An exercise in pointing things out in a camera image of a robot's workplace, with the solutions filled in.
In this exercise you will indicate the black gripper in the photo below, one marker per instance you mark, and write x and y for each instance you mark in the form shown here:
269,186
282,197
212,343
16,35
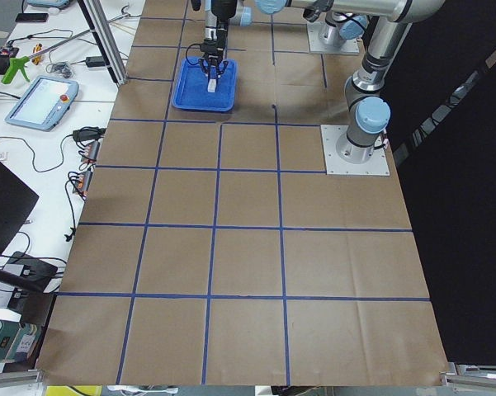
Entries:
212,46

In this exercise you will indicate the blue plastic tray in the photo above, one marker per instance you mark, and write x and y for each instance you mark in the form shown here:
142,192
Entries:
191,92

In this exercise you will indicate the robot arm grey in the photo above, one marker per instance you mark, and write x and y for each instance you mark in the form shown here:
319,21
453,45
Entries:
236,13
369,115

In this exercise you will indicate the wooden chopstick pair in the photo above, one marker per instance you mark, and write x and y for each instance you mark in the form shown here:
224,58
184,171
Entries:
123,27

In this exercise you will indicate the black power adapter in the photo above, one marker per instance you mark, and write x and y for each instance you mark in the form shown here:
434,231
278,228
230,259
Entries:
95,62

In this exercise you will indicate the teach pendant tablet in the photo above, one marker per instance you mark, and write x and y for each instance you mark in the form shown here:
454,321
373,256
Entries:
44,103

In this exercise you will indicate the black smartphone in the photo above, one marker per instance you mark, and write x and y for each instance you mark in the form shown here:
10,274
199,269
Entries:
37,17

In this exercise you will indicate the black monitor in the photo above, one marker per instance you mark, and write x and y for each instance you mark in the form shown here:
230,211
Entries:
17,200

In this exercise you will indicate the aluminium frame post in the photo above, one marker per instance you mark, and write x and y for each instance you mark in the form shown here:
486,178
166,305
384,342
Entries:
99,26

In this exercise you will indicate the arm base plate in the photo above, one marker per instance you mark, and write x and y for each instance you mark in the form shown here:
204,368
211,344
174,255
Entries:
342,158
339,39

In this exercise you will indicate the green handled reacher grabber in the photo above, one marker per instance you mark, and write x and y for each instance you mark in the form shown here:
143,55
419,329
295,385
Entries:
18,64

